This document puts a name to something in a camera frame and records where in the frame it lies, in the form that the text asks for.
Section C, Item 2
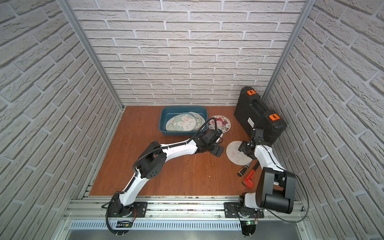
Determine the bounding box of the green bunny coaster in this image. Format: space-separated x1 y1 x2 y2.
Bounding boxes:
171 113 197 132

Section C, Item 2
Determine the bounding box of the green tulip coaster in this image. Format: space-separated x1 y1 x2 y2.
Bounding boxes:
190 112 206 131

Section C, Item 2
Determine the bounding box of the white alpaca coaster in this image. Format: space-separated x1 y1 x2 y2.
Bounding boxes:
166 117 176 131

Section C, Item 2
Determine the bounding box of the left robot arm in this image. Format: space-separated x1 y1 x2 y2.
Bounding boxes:
102 129 224 217

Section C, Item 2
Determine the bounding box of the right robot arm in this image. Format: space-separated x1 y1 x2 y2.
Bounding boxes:
239 129 297 214

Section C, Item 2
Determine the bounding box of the teal plastic storage box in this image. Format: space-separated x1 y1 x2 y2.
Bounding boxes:
159 106 208 136

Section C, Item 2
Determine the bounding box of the pale moon bunny coaster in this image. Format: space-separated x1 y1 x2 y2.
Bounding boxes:
226 141 252 166

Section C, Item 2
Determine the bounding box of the yellow black screwdriver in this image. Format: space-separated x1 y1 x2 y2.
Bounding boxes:
238 162 251 177

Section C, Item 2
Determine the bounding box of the red rose floral coaster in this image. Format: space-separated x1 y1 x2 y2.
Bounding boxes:
208 115 232 134

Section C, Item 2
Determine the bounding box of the red black screwdriver tool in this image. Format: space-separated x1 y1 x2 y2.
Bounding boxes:
242 162 260 189

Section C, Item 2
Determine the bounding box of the black tool case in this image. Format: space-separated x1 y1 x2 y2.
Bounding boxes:
234 86 287 146

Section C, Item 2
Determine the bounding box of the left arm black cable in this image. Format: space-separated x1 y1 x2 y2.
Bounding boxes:
131 117 218 173

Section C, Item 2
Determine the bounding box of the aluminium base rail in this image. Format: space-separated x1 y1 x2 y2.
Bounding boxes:
61 196 306 232

